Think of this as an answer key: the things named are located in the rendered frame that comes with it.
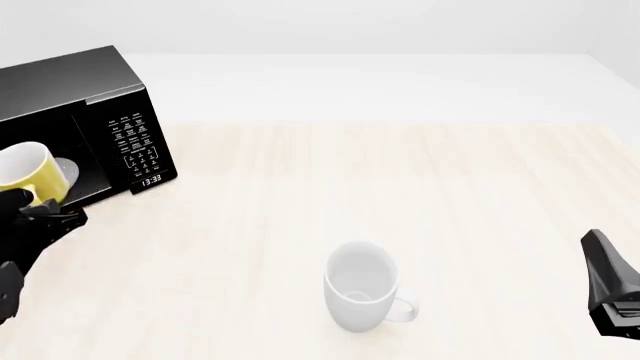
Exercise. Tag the plain white mug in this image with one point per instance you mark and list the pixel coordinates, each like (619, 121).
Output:
(356, 300)

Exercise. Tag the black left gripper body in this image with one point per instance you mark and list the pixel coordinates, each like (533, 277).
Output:
(54, 224)

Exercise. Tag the black microwave oven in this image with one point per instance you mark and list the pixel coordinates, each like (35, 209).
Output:
(115, 97)

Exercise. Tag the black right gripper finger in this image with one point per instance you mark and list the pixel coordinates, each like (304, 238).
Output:
(607, 262)

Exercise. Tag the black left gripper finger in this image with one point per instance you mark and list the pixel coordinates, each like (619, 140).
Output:
(15, 200)
(51, 204)

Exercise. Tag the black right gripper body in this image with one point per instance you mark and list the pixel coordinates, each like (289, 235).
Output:
(620, 317)

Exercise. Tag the yellow and white mug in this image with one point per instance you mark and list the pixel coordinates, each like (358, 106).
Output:
(44, 170)

